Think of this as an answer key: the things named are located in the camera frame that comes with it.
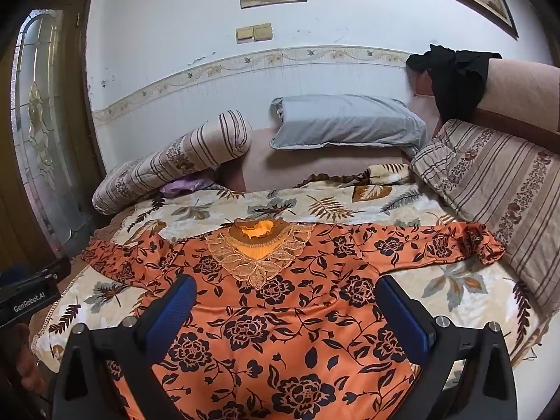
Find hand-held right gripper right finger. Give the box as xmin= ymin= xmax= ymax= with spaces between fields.
xmin=375 ymin=276 xmax=519 ymax=420

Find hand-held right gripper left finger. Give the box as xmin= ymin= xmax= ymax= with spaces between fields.
xmin=51 ymin=273 xmax=197 ymax=420

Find orange floral blouse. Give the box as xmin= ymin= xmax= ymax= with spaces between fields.
xmin=81 ymin=218 xmax=504 ymax=420

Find person's left hand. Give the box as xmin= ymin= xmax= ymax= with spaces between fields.
xmin=15 ymin=321 xmax=47 ymax=397

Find purple cloth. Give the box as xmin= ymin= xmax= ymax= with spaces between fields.
xmin=160 ymin=175 xmax=220 ymax=198

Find leaf print blanket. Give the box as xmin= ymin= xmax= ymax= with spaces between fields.
xmin=37 ymin=162 xmax=553 ymax=375

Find striped bolster pillow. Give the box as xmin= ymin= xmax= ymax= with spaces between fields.
xmin=92 ymin=110 xmax=253 ymax=215

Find striped floral flat pillow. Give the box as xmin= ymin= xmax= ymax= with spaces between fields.
xmin=409 ymin=119 xmax=560 ymax=316

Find wooden door with glass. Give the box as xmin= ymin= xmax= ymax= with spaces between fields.
xmin=0 ymin=0 xmax=106 ymax=272

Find grey pillow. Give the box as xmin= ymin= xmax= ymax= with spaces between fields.
xmin=269 ymin=95 xmax=428 ymax=159

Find black garment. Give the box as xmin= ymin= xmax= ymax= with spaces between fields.
xmin=406 ymin=44 xmax=503 ymax=124

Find pink upholstered bed frame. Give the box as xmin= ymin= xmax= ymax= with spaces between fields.
xmin=219 ymin=59 xmax=560 ymax=193

